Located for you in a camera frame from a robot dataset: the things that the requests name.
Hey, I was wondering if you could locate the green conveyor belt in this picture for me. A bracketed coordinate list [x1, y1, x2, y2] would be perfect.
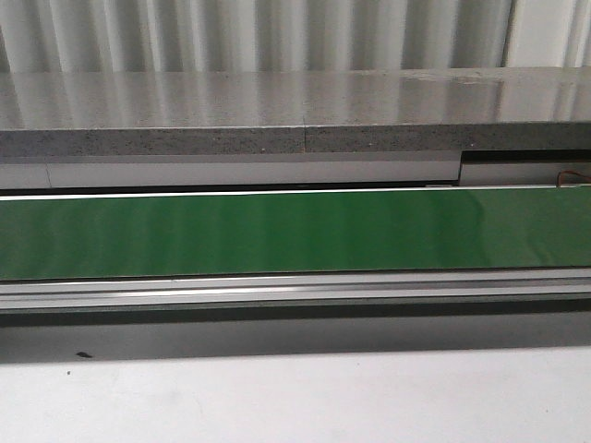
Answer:
[1, 186, 590, 281]

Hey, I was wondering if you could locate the white panel under counter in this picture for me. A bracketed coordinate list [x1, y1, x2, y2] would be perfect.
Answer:
[1, 150, 461, 189]

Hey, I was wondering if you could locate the white curtain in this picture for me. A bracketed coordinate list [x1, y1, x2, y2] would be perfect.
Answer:
[1, 1, 590, 73]

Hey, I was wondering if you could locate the aluminium conveyor front rail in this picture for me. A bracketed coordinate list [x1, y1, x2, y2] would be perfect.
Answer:
[1, 268, 590, 311]

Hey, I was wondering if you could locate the red wire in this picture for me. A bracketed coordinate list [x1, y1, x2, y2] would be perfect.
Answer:
[555, 171, 591, 188]

